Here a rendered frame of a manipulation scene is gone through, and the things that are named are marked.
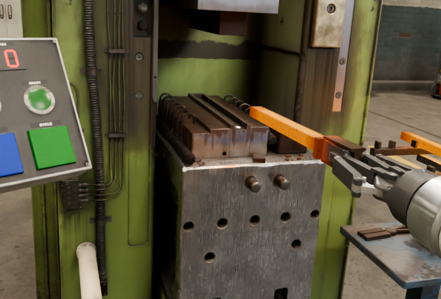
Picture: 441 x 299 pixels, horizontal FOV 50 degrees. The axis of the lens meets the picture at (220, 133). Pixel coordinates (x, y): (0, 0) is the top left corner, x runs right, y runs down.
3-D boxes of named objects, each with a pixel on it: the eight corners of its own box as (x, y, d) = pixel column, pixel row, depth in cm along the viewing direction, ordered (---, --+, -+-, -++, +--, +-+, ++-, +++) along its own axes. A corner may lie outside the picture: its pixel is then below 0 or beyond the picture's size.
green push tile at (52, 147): (77, 161, 91) (67, 124, 91) (38, 169, 85) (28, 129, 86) (73, 164, 92) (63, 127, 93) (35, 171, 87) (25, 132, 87)
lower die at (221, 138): (266, 155, 122) (268, 123, 120) (191, 159, 115) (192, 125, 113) (216, 117, 160) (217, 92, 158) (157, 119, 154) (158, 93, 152)
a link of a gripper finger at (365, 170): (396, 202, 63) (388, 204, 62) (344, 174, 72) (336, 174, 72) (401, 174, 62) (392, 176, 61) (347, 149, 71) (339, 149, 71)
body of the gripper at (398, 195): (399, 239, 57) (355, 206, 65) (455, 232, 59) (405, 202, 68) (409, 180, 55) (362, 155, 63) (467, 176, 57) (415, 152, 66)
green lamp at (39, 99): (52, 112, 90) (52, 90, 89) (26, 113, 88) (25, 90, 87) (52, 109, 93) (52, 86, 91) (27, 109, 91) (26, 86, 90)
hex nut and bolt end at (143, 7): (149, 31, 118) (149, 2, 116) (138, 31, 117) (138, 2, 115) (147, 30, 121) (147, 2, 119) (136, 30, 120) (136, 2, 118)
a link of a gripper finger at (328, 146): (349, 171, 72) (345, 171, 72) (325, 157, 79) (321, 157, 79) (352, 152, 72) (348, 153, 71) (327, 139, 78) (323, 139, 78)
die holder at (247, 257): (309, 311, 133) (327, 160, 121) (177, 333, 121) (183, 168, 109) (239, 223, 184) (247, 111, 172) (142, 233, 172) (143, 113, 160)
